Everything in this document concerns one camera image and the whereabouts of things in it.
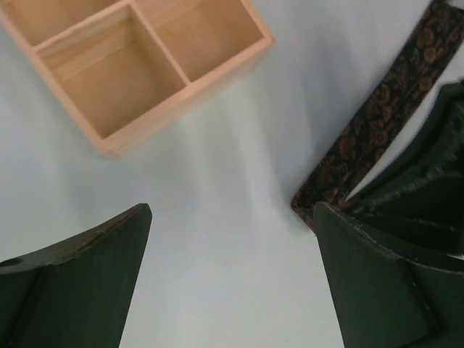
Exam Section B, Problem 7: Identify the dark paisley tie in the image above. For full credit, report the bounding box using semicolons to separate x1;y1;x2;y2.
291;1;463;228

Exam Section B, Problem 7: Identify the wooden compartment box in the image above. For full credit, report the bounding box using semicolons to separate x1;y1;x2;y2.
1;1;275;159

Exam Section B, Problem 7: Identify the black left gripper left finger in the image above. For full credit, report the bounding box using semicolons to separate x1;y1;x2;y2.
1;203;152;347

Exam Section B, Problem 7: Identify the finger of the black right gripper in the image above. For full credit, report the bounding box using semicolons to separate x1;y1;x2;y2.
346;83;463;255

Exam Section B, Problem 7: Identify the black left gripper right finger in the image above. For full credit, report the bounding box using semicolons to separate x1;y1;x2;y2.
314;202;463;347

